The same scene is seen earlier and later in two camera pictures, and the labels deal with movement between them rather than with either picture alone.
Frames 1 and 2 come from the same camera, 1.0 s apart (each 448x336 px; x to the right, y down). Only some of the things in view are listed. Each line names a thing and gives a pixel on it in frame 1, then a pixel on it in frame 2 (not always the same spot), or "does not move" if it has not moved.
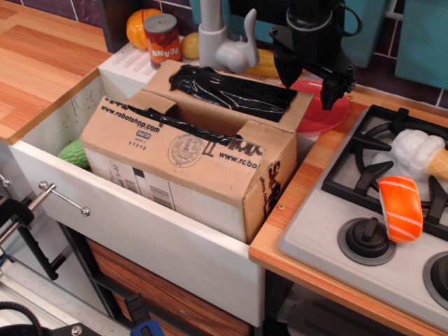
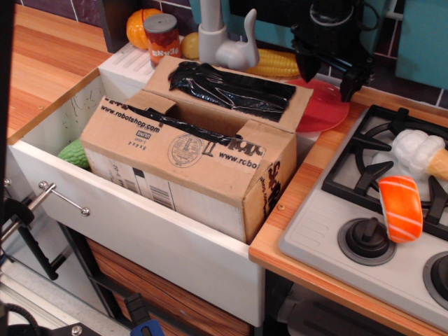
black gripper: [311, 40] → [333, 29]
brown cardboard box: [208, 149] does not move
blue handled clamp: [143, 325] does not move
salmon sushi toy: [401, 206] does not move
